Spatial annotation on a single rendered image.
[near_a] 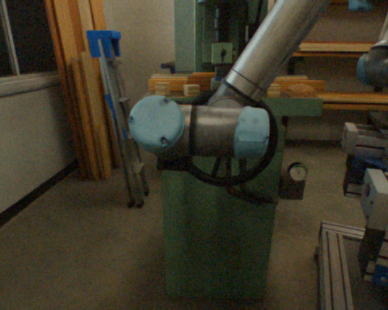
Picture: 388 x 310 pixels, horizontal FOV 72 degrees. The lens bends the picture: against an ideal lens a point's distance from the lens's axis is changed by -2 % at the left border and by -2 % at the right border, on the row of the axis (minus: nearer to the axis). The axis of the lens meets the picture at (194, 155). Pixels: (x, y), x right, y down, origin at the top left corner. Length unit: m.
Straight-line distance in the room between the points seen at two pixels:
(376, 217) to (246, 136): 0.41
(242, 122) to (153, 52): 3.14
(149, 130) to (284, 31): 0.27
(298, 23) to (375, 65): 0.74
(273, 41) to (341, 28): 3.09
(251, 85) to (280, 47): 0.08
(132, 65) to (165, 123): 3.23
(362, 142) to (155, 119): 0.91
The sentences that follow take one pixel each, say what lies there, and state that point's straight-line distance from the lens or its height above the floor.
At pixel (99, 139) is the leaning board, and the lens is 2.38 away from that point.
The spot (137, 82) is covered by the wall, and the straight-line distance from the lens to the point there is 3.57.
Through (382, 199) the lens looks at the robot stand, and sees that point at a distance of 0.68.
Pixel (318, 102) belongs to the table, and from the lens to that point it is 0.98.
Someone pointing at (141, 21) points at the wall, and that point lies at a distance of 3.53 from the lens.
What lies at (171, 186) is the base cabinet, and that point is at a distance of 1.02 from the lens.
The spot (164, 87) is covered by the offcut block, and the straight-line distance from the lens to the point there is 0.93.
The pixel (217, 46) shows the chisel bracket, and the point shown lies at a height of 1.06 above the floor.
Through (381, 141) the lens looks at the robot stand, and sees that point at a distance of 1.16.
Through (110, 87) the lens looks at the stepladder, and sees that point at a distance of 1.75.
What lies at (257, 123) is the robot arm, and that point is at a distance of 0.37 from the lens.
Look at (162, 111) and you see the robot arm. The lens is 0.36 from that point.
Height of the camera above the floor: 1.04
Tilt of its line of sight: 21 degrees down
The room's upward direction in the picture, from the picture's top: straight up
